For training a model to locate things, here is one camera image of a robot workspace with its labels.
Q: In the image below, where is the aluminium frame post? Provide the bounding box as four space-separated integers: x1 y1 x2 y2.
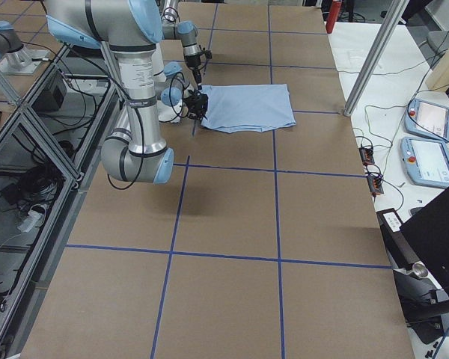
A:
343 0 409 117

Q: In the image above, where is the orange terminal block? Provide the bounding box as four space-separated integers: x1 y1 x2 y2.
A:
358 147 375 166
366 172 384 197

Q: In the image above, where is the aluminium guard frame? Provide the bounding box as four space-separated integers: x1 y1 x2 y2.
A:
0 44 118 358

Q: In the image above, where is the far blue teach pendant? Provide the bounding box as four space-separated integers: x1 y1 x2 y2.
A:
404 99 449 142

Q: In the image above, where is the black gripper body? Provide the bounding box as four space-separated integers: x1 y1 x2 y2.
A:
184 93 208 119
185 54 202 83

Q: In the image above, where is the black camera cable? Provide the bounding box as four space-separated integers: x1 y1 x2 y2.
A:
168 70 195 124

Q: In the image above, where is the red cylinder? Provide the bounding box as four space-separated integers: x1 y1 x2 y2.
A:
326 0 342 34

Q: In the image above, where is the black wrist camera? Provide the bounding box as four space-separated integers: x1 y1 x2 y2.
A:
202 49 213 61

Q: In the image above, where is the blue teach pendant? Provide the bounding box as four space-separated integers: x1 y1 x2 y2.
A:
400 137 449 188
404 99 449 142

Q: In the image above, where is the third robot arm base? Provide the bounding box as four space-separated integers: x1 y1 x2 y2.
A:
0 20 40 76

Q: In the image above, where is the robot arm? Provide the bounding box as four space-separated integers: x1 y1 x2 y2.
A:
46 1 212 184
160 0 207 90

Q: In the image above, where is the near blue teach pendant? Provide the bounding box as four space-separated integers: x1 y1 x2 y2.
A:
400 137 449 188

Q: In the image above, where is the black laptop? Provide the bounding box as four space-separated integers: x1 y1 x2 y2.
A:
400 187 449 295

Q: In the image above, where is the light blue t-shirt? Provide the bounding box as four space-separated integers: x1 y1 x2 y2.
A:
202 85 296 133

